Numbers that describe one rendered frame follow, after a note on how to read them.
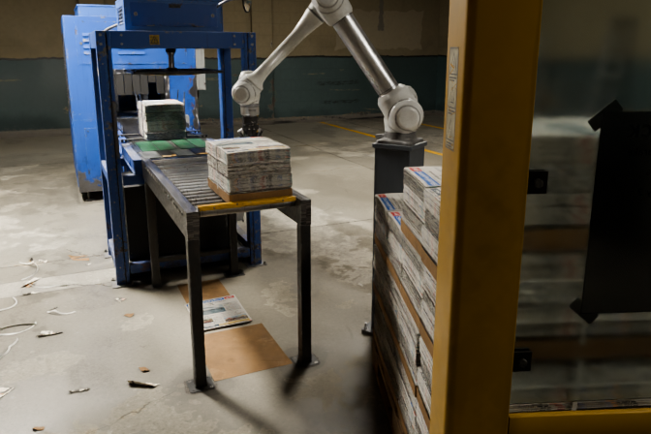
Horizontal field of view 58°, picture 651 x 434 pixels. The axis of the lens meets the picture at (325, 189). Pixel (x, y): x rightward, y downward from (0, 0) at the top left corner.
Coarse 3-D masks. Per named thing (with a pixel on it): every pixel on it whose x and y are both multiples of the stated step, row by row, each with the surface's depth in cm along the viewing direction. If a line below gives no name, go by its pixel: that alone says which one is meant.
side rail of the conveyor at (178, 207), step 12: (144, 168) 343; (156, 168) 327; (156, 180) 306; (168, 180) 296; (156, 192) 310; (168, 192) 275; (180, 192) 272; (168, 204) 278; (180, 204) 249; (180, 216) 250; (192, 216) 239; (180, 228) 252; (192, 228) 240
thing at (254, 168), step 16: (256, 144) 261; (272, 144) 260; (224, 160) 247; (240, 160) 246; (256, 160) 249; (272, 160) 251; (288, 160) 255; (224, 176) 252; (240, 176) 246; (256, 176) 249; (272, 176) 252; (288, 176) 255; (240, 192) 248; (256, 192) 251
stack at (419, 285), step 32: (384, 224) 237; (416, 256) 183; (384, 288) 239; (416, 288) 183; (384, 320) 244; (384, 352) 242; (416, 352) 181; (384, 384) 256; (416, 384) 184; (416, 416) 186
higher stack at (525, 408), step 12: (516, 408) 120; (528, 408) 120; (540, 408) 121; (552, 408) 121; (564, 408) 121; (576, 408) 122; (588, 408) 122; (600, 408) 123; (612, 408) 123; (624, 408) 123; (636, 408) 123
